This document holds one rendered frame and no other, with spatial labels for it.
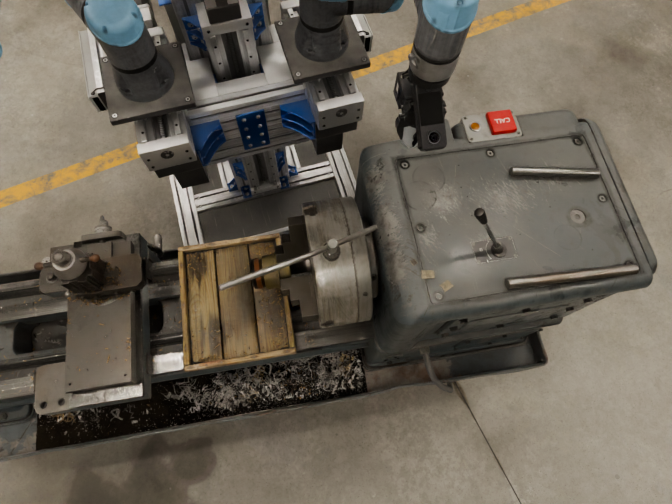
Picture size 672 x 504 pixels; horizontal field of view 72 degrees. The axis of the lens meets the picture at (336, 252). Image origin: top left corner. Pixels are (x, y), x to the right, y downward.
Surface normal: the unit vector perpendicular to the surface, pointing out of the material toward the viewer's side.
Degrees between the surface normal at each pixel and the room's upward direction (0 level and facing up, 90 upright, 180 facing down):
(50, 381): 0
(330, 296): 47
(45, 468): 0
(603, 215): 0
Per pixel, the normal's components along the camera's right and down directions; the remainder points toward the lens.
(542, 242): 0.03, -0.36
